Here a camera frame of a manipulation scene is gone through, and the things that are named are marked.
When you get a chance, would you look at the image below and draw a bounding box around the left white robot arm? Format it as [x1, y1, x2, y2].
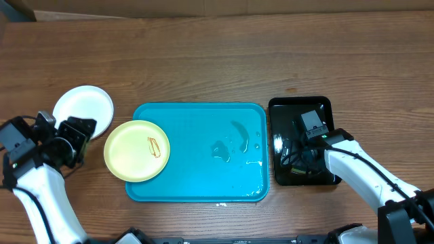
[1, 111, 96, 243]

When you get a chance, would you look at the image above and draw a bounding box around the teal plastic serving tray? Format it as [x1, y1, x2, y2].
[125, 102, 269, 203]

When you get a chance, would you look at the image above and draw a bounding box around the white plate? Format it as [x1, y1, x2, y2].
[52, 85, 114, 139]

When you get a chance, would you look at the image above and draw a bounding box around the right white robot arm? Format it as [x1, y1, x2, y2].
[281, 110, 433, 244]

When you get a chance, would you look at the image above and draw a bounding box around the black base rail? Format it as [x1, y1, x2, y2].
[115, 227, 340, 244]

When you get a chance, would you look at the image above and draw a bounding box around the black rectangular water tray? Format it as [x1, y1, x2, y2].
[269, 96, 341, 186]

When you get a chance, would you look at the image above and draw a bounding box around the green and yellow sponge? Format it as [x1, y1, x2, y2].
[290, 165, 311, 175]

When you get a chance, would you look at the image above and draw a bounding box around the yellow-green round plate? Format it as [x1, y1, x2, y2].
[104, 120, 170, 182]

